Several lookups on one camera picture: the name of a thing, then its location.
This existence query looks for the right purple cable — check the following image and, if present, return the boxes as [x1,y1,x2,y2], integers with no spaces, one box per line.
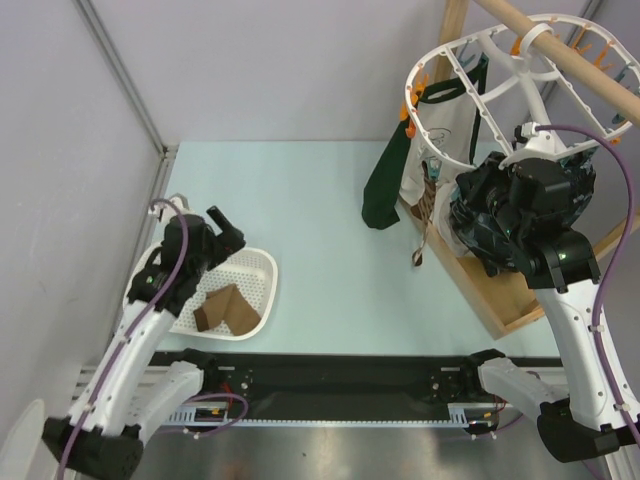
[534,123,640,480]

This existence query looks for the aluminium corner profile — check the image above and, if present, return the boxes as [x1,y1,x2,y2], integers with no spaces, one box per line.
[72,0,179,161]

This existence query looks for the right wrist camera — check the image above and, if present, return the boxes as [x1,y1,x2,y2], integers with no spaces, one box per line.
[499,122,566,170]

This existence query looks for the teal clothespin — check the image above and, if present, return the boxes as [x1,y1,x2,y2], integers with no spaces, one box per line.
[422,159,442,182]

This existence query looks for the brown socks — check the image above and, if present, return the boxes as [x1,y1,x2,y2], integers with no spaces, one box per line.
[193,284,261,336]

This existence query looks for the orange clothespin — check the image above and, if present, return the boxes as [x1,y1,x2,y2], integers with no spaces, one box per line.
[399,105,416,139]

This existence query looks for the dark green sleeve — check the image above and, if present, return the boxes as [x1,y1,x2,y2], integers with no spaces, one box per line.
[361,119,411,230]

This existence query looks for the white cable duct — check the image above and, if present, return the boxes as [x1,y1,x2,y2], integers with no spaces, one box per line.
[161,406,492,432]

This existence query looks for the wooden rod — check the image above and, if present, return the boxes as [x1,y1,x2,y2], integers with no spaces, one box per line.
[476,0,639,127]

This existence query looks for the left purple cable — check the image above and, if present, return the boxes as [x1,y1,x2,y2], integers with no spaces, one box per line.
[57,198,251,480]

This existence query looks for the white printed t-shirt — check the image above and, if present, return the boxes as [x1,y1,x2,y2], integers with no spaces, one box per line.
[399,82,479,257]

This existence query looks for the brown striped sock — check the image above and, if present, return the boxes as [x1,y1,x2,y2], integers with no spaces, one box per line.
[410,166,447,267]

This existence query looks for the white round clip hanger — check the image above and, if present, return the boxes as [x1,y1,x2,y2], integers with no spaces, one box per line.
[404,14,639,172]

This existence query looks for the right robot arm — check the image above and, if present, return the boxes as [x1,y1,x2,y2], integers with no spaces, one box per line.
[450,152,639,463]

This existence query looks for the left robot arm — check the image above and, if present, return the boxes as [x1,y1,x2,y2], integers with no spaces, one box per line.
[42,199,247,479]

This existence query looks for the wooden rack frame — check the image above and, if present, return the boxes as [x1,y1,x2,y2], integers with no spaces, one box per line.
[397,0,640,341]

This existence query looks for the white perforated laundry basket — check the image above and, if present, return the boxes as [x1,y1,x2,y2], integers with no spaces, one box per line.
[122,246,279,340]

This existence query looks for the purple cable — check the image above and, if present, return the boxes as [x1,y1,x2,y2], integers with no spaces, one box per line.
[534,123,640,480]
[57,198,251,480]

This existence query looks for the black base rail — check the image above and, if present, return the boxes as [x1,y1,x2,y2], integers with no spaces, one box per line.
[151,348,504,422]

